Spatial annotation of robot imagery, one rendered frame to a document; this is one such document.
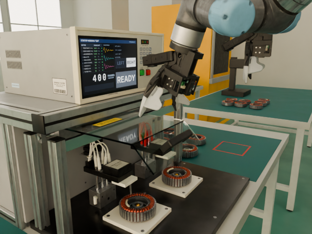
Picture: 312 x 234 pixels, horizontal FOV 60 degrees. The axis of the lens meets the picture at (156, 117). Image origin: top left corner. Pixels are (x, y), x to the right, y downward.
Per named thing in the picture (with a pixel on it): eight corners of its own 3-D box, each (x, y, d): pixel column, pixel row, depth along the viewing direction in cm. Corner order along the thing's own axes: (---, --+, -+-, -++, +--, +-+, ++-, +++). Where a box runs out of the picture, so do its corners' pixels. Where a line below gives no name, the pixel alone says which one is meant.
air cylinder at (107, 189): (116, 198, 92) (115, 183, 91) (100, 209, 86) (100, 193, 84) (105, 194, 95) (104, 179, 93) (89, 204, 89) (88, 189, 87)
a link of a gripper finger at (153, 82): (144, 95, 67) (165, 67, 67) (140, 92, 68) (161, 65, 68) (152, 103, 71) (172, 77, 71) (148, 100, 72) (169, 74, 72)
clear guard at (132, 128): (201, 143, 76) (202, 122, 75) (154, 175, 57) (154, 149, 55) (114, 125, 94) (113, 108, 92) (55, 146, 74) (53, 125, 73)
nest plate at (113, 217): (171, 211, 85) (171, 207, 84) (143, 238, 72) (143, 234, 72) (133, 197, 93) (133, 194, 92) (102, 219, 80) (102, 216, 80)
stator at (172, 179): (197, 178, 103) (197, 170, 102) (181, 191, 94) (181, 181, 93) (172, 171, 109) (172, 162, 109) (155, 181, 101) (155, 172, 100)
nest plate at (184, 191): (203, 180, 104) (203, 178, 104) (185, 198, 92) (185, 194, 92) (169, 171, 112) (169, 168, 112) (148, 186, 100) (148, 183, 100)
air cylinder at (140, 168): (155, 172, 112) (155, 159, 110) (145, 179, 105) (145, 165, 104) (145, 169, 114) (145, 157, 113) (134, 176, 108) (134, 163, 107)
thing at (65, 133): (76, 134, 77) (75, 120, 76) (59, 140, 73) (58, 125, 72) (66, 132, 80) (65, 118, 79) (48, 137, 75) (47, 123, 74)
